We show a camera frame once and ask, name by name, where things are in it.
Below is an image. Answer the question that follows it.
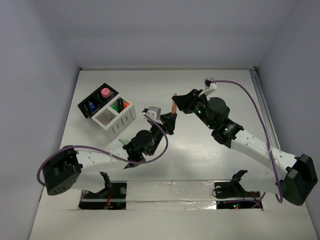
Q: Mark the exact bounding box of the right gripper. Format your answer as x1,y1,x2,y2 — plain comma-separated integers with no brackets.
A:
171,89,215,130

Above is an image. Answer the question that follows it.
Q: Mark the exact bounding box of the pink-capped clear pencil tube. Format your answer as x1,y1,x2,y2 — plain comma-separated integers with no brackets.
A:
100,87,111,99

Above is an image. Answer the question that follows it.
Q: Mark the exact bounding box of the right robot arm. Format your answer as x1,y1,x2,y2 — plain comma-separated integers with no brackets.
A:
172,89,318,206

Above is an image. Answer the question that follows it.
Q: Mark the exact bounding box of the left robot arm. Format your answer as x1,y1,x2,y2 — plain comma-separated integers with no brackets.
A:
37,110,177,198

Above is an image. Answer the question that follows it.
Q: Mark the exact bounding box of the white slotted organizer box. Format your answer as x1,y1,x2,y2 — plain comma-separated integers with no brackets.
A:
91,95,137,141

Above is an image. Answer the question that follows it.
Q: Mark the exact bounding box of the black slotted organizer box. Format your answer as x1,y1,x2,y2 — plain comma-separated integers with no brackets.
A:
77,83,119,119

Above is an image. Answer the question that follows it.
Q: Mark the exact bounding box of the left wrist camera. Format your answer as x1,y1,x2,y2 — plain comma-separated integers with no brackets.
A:
142,106,161,121

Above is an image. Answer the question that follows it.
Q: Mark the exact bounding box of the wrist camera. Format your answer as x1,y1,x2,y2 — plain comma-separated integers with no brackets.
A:
142,106,161,121
202,77,218,96

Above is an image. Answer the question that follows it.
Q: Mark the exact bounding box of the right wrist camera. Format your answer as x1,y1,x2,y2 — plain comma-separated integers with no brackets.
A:
202,77,218,96

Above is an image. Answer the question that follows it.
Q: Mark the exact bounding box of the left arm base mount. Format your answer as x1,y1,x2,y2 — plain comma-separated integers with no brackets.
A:
78,172,127,210

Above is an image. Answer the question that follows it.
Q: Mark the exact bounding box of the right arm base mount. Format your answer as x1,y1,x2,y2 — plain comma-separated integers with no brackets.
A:
211,170,263,210

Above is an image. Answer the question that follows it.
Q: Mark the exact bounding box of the aluminium side rail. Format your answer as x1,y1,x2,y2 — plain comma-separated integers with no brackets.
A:
249,69,291,177

